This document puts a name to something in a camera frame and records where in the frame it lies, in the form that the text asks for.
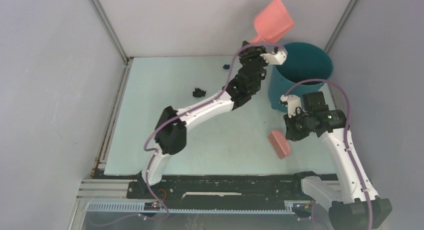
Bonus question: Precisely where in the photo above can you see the pink plastic hand brush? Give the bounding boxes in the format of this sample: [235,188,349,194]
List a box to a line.
[267,130,292,159]

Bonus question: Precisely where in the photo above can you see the pink plastic dustpan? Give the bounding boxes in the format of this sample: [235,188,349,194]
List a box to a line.
[249,0,295,43]

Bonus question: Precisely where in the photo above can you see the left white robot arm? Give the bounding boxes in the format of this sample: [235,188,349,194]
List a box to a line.
[138,41,268,198]

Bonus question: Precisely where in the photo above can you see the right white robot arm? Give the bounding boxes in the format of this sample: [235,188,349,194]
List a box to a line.
[280,91,393,230]

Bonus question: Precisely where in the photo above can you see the teal plastic bucket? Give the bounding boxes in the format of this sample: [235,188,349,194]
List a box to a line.
[267,42,334,113]

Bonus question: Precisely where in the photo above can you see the large black paper scrap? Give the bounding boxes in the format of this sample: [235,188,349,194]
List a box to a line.
[192,87,207,98]

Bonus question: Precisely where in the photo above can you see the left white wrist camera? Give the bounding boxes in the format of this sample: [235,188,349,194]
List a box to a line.
[260,46,288,65]

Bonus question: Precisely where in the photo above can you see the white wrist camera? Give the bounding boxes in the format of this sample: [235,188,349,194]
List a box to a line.
[280,94,303,119]
[260,46,288,65]

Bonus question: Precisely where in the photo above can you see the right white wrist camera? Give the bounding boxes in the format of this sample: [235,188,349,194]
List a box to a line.
[280,94,303,119]

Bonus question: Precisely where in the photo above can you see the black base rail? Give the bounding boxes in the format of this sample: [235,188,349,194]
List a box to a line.
[126,173,332,211]

